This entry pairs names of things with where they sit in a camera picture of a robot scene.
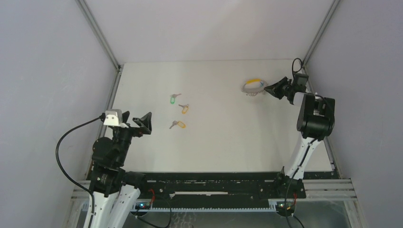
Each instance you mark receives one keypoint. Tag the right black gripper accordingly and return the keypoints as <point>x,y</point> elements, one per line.
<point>273,90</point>

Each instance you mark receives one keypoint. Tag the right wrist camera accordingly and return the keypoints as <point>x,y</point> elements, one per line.
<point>300,82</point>

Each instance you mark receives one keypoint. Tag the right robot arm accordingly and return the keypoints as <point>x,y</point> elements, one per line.
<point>315,122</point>

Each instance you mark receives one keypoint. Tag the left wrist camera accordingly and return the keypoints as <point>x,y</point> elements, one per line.
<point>114,118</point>

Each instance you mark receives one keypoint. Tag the right circuit board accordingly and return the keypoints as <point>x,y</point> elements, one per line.
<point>283,207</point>

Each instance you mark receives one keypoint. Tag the yellow tag key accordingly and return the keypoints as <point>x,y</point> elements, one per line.
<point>177,123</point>

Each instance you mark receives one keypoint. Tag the left circuit board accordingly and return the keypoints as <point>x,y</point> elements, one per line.
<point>142,206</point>

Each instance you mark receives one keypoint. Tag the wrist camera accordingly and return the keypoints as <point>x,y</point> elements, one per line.
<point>114,118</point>
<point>300,82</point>

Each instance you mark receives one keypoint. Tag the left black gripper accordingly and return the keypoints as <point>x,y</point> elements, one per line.
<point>144,121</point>

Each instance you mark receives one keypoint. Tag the orange tag key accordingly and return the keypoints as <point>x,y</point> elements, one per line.
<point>184,108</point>

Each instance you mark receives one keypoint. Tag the green tag key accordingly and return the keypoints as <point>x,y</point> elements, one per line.
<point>173,98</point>

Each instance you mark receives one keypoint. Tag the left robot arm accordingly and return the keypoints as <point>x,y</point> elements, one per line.
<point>113,190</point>

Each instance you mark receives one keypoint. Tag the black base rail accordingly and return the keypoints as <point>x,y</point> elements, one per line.
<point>212,189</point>

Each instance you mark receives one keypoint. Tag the circuit board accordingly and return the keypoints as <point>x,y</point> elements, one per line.
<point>283,207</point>
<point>142,206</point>

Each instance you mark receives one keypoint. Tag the white cable duct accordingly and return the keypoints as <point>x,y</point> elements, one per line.
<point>270,208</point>

